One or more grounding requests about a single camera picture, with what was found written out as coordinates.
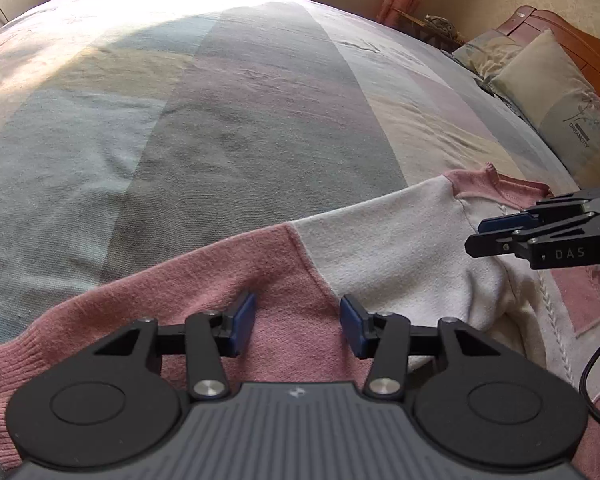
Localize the wooden nightstand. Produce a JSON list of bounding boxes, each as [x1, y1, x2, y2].
[[394, 9, 465, 52]]

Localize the pastel patchwork pillow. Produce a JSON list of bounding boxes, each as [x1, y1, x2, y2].
[[490, 29, 600, 188]]

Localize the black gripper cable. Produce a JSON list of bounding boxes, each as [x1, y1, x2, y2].
[[578, 328, 600, 436]]

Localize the cluttered items on nightstand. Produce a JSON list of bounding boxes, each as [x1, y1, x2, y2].
[[425, 14, 458, 40]]

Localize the wooden headboard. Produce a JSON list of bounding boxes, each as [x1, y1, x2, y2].
[[496, 6, 600, 97]]

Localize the pastel patchwork bed sheet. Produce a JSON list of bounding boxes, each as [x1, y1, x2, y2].
[[0, 0, 574, 344]]

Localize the pink and white knit sweater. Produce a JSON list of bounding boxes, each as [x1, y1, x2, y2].
[[0, 166, 600, 469]]

